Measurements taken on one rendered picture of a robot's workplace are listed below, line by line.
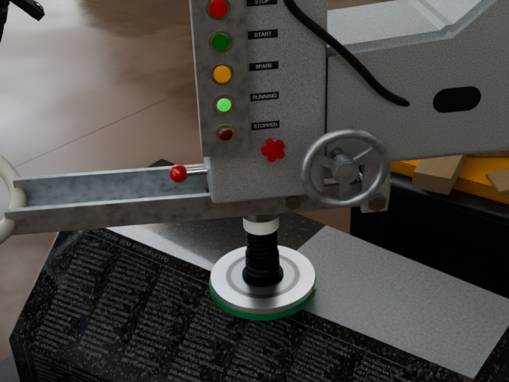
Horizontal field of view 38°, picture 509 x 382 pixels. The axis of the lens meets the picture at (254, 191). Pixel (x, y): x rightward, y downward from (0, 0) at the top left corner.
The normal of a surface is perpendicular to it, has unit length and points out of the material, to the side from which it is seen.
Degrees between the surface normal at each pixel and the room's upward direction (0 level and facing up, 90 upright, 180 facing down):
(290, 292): 0
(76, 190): 90
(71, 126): 0
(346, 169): 90
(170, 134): 0
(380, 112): 90
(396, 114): 90
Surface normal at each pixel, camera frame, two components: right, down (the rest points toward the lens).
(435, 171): -0.04, -0.86
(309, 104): 0.15, 0.51
